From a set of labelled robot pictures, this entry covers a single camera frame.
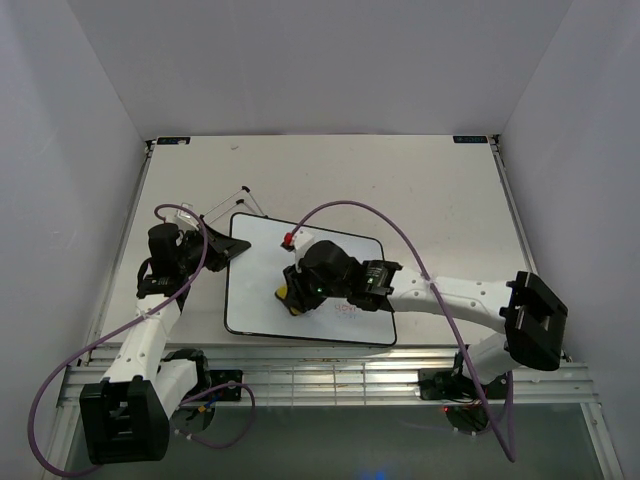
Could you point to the blue label sticker right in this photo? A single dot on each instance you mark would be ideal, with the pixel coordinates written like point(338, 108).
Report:
point(470, 139)

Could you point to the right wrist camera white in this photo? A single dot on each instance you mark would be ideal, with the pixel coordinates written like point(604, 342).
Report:
point(298, 243)

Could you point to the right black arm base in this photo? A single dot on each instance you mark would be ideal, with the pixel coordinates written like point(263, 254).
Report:
point(451, 385)

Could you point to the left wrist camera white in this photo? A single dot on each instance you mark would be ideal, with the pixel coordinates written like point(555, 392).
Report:
point(184, 217)

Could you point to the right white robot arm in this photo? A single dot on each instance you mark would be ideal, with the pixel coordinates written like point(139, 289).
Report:
point(527, 318)

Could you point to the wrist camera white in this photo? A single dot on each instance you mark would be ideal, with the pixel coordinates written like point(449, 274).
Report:
point(298, 243)
point(184, 217)

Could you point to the white dry-erase whiteboard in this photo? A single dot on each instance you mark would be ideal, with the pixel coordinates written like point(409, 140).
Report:
point(251, 307)

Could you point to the aluminium rail frame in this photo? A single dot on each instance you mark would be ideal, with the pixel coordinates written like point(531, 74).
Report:
point(454, 201)

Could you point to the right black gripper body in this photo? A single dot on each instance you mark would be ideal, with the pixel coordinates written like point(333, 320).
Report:
point(333, 291)

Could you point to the blue label sticker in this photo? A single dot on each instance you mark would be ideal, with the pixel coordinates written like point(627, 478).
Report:
point(173, 141)
point(470, 139)

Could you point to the blue label sticker left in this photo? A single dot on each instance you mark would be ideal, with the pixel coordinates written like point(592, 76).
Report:
point(173, 141)

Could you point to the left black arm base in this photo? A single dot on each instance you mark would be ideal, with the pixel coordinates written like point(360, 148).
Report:
point(225, 387)

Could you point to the black wire whiteboard stand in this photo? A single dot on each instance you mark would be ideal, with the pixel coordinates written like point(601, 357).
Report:
point(241, 199)

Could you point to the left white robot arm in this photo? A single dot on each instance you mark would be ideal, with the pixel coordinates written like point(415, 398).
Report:
point(126, 415)

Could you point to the yellow whiteboard eraser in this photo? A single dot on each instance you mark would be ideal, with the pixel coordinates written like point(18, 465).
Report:
point(288, 298)

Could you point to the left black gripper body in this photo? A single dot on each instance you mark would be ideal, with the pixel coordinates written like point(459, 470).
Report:
point(191, 260)

